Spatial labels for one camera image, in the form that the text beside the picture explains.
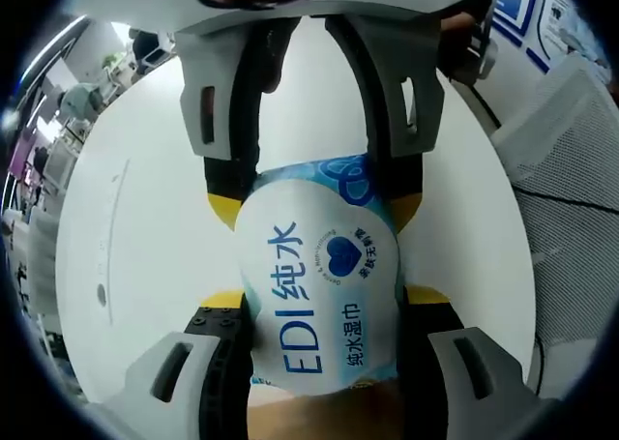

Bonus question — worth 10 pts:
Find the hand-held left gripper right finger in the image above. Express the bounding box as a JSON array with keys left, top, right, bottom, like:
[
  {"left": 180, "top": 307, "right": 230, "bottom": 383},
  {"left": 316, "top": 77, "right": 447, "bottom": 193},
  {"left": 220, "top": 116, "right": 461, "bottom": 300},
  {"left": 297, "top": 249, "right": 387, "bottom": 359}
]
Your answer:
[{"left": 403, "top": 284, "right": 562, "bottom": 440}]

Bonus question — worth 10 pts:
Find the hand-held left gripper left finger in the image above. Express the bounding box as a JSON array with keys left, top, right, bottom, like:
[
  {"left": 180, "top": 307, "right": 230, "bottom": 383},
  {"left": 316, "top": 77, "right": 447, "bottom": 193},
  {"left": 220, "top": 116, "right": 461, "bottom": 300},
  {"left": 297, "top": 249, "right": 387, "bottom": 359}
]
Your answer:
[{"left": 99, "top": 288, "right": 262, "bottom": 440}]

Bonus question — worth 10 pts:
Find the white blue soft item pack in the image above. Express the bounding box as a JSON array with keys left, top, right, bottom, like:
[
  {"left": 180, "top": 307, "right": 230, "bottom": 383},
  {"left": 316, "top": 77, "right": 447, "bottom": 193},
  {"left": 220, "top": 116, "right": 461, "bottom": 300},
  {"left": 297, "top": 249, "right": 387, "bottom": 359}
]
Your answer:
[{"left": 234, "top": 152, "right": 407, "bottom": 396}]

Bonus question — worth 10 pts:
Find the brown cardboard shoe box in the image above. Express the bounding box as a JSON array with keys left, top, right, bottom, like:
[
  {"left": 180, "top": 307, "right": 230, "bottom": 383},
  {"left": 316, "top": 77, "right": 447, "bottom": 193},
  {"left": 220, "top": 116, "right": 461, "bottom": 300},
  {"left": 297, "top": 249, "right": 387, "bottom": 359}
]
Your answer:
[{"left": 246, "top": 379, "right": 405, "bottom": 440}]

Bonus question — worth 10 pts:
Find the person's right hand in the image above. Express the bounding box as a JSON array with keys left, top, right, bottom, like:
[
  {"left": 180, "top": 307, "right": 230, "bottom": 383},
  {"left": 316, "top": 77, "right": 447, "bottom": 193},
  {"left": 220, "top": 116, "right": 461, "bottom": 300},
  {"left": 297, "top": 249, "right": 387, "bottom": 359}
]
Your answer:
[{"left": 442, "top": 13, "right": 480, "bottom": 31}]

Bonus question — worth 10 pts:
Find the grey mesh office chair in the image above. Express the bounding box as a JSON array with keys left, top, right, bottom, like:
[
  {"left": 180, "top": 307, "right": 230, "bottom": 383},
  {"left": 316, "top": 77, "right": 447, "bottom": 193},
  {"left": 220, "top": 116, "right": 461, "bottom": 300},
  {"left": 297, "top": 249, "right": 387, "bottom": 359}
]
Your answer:
[{"left": 492, "top": 52, "right": 618, "bottom": 402}]

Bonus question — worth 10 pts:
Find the white table socket panel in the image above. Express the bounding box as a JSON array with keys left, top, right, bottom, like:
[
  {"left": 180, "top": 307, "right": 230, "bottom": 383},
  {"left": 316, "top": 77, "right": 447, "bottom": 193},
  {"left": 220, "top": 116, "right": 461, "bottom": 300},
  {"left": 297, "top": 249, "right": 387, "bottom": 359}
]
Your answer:
[{"left": 94, "top": 157, "right": 133, "bottom": 326}]

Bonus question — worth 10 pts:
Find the row of white office chairs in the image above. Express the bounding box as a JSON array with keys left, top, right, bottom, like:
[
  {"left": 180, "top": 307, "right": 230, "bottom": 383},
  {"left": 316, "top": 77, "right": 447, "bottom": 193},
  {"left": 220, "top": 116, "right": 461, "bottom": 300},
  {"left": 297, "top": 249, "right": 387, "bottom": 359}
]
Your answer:
[{"left": 12, "top": 202, "right": 67, "bottom": 325}]

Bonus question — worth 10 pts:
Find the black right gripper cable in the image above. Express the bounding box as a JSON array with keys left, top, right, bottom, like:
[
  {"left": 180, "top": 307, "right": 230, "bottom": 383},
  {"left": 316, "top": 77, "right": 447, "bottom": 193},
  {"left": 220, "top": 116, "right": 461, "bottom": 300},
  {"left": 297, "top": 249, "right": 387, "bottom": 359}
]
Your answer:
[{"left": 471, "top": 79, "right": 507, "bottom": 134}]

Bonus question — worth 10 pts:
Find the blue white wall poster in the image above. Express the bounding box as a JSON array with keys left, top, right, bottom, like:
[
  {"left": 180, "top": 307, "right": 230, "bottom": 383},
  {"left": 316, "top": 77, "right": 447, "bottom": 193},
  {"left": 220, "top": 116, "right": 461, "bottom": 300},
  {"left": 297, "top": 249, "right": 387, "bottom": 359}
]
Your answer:
[{"left": 492, "top": 0, "right": 601, "bottom": 73}]

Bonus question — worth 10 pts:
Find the purple wall screen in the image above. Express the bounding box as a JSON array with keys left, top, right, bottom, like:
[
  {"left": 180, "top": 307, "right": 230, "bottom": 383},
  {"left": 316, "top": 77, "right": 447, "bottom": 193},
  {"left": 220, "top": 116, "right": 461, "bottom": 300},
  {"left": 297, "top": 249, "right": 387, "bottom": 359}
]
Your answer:
[{"left": 9, "top": 134, "right": 40, "bottom": 183}]

